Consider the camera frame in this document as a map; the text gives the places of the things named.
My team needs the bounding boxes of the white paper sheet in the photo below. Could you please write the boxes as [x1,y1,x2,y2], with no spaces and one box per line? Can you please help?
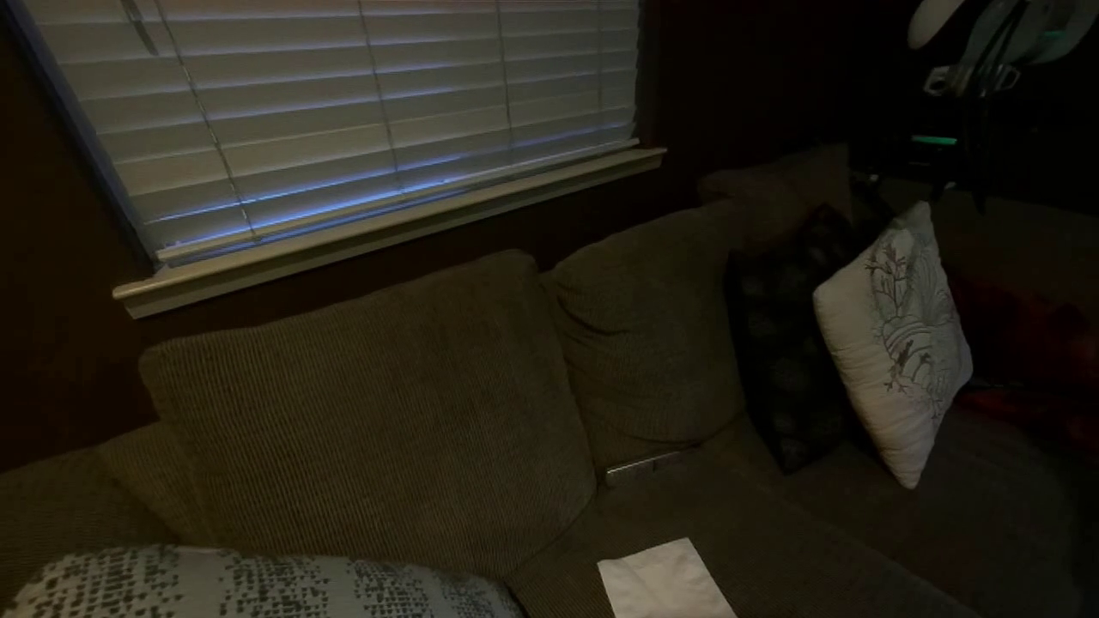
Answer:
[595,537,738,618]

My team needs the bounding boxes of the white window blinds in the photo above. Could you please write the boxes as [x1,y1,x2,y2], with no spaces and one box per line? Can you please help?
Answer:
[6,0,647,268]

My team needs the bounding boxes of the red blanket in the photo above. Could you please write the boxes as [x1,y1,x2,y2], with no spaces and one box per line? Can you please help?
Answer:
[951,270,1099,465]

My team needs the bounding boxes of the white window sill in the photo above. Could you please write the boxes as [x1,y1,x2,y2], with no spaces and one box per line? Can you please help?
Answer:
[112,142,671,324]

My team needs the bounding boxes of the white pillow with coral print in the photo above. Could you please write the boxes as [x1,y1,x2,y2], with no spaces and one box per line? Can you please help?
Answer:
[812,199,979,494]

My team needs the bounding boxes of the brown sofa back cushion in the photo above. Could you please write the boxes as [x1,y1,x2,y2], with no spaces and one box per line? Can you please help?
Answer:
[138,248,600,580]
[540,199,764,470]

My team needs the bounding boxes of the brown fabric sofa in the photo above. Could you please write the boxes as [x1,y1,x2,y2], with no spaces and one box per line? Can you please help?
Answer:
[0,142,1099,618]

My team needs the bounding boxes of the dark pillow with floral embroidery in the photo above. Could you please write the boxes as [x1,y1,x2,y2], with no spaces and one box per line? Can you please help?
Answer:
[721,203,865,478]

